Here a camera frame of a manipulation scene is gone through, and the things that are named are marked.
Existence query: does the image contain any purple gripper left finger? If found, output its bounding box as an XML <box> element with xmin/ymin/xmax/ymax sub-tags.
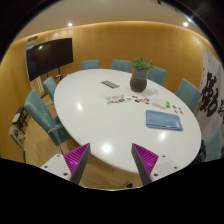
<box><xmin>64</xmin><ymin>143</ymin><xmax>90</xmax><ymax>184</ymax></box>

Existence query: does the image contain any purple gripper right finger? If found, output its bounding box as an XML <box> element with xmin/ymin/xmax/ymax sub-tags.
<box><xmin>131</xmin><ymin>143</ymin><xmax>159</xmax><ymax>185</ymax></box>

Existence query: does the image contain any blue folded towel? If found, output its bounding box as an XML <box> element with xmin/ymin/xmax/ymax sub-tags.
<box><xmin>146</xmin><ymin>110</ymin><xmax>183</xmax><ymax>131</ymax></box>

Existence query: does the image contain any white oval conference table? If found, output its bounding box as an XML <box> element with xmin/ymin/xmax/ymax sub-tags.
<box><xmin>54</xmin><ymin>69</ymin><xmax>201</xmax><ymax>173</ymax></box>

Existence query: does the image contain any green small object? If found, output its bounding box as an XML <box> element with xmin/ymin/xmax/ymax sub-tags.
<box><xmin>166</xmin><ymin>101</ymin><xmax>170</xmax><ymax>108</ymax></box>

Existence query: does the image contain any small coloured pieces right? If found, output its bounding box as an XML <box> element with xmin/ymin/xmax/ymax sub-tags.
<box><xmin>172</xmin><ymin>105</ymin><xmax>184</xmax><ymax>115</ymax></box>

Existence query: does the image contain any colourful cards right group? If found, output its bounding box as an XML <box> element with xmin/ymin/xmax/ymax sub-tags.
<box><xmin>127</xmin><ymin>95</ymin><xmax>150</xmax><ymax>105</ymax></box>

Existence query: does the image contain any colourful cards group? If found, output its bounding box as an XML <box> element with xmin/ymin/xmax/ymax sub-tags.
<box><xmin>106</xmin><ymin>95</ymin><xmax>125</xmax><ymax>105</ymax></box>
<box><xmin>127</xmin><ymin>95</ymin><xmax>150</xmax><ymax>105</ymax></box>

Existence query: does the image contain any teal chair near right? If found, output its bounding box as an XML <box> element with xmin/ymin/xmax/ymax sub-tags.
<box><xmin>200</xmin><ymin>130</ymin><xmax>222</xmax><ymax>162</ymax></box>

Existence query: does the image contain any teal chair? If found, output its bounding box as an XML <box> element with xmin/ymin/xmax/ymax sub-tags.
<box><xmin>112</xmin><ymin>59</ymin><xmax>131</xmax><ymax>72</ymax></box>
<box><xmin>24</xmin><ymin>90</ymin><xmax>71</xmax><ymax>146</ymax></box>
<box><xmin>43</xmin><ymin>76</ymin><xmax>57</xmax><ymax>100</ymax></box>
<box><xmin>81</xmin><ymin>60</ymin><xmax>99</xmax><ymax>70</ymax></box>
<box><xmin>175</xmin><ymin>79</ymin><xmax>201</xmax><ymax>111</ymax></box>
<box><xmin>147</xmin><ymin>67</ymin><xmax>167</xmax><ymax>86</ymax></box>
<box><xmin>200</xmin><ymin>130</ymin><xmax>222</xmax><ymax>162</ymax></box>

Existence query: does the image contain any teal chair near left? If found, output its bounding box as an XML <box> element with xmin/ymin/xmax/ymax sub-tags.
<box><xmin>24</xmin><ymin>90</ymin><xmax>71</xmax><ymax>146</ymax></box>

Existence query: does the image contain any colourful cards left group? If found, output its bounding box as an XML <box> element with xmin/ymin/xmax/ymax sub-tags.
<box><xmin>106</xmin><ymin>95</ymin><xmax>125</xmax><ymax>105</ymax></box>

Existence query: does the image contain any small side shelf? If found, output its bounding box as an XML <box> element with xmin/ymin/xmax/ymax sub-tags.
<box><xmin>9</xmin><ymin>106</ymin><xmax>30</xmax><ymax>148</ymax></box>

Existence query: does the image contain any dark grey plant pot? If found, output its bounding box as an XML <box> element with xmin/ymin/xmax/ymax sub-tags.
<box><xmin>130</xmin><ymin>68</ymin><xmax>147</xmax><ymax>92</ymax></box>

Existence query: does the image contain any teal chair far left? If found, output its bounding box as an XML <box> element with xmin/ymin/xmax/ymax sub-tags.
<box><xmin>43</xmin><ymin>76</ymin><xmax>57</xmax><ymax>100</ymax></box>

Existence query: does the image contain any teal chair back right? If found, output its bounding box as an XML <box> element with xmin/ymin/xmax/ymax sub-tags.
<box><xmin>147</xmin><ymin>67</ymin><xmax>167</xmax><ymax>86</ymax></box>

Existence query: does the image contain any teal chair back left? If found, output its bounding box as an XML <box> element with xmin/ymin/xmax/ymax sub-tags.
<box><xmin>81</xmin><ymin>60</ymin><xmax>99</xmax><ymax>70</ymax></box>

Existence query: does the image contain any green potted plant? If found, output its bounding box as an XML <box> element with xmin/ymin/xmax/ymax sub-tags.
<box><xmin>132</xmin><ymin>58</ymin><xmax>154</xmax><ymax>70</ymax></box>

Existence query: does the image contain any teal chair back middle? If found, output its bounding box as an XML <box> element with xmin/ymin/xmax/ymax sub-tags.
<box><xmin>112</xmin><ymin>59</ymin><xmax>131</xmax><ymax>72</ymax></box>

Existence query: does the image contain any calligraphy wall scroll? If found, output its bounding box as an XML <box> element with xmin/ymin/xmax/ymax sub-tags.
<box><xmin>196</xmin><ymin>50</ymin><xmax>224</xmax><ymax>140</ymax></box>

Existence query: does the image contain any black wall television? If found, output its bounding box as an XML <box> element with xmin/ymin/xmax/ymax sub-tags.
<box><xmin>26</xmin><ymin>38</ymin><xmax>73</xmax><ymax>81</ymax></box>

